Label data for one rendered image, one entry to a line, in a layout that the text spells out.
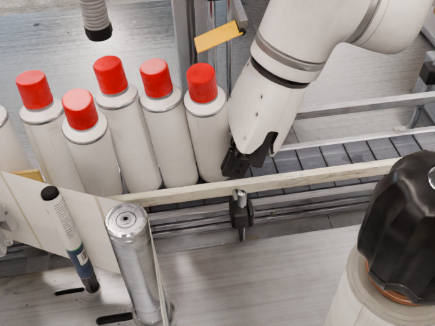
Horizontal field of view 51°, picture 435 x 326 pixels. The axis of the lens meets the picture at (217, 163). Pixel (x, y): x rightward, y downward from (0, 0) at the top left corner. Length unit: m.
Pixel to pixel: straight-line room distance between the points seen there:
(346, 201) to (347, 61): 0.40
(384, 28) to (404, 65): 0.54
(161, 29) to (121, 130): 0.56
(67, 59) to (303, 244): 0.67
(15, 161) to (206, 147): 0.24
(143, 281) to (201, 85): 0.22
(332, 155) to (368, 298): 0.38
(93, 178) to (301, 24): 0.31
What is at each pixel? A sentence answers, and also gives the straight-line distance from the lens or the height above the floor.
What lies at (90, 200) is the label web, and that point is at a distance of 0.45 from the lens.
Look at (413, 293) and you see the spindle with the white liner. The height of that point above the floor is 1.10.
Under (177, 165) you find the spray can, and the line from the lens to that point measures 0.62.
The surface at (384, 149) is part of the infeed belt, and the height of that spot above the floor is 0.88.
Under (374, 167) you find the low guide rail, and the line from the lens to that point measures 0.68.
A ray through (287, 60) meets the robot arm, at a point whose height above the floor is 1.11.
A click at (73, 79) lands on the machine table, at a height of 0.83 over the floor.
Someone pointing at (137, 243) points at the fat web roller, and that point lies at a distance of 0.42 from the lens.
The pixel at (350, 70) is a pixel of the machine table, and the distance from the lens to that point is 0.99.
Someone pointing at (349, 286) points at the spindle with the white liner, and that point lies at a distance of 0.39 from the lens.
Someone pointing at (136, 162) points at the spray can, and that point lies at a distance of 0.61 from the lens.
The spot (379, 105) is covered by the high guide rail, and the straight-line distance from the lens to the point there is 0.71.
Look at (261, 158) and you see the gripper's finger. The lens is 0.56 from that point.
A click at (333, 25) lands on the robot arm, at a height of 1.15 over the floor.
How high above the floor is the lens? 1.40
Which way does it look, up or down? 47 degrees down
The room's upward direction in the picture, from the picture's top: 2 degrees counter-clockwise
